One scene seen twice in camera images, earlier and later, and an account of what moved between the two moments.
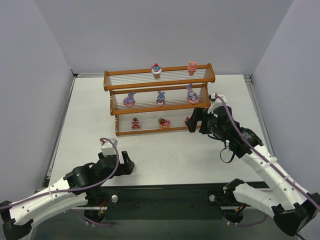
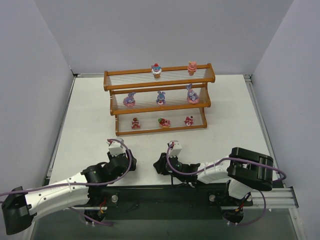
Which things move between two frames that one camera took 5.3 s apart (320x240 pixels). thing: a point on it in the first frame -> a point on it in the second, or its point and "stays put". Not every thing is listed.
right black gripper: (202, 121) -> (160, 164)
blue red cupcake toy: (156, 70) stays put
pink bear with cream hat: (186, 120) stays put
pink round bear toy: (192, 68) stays put
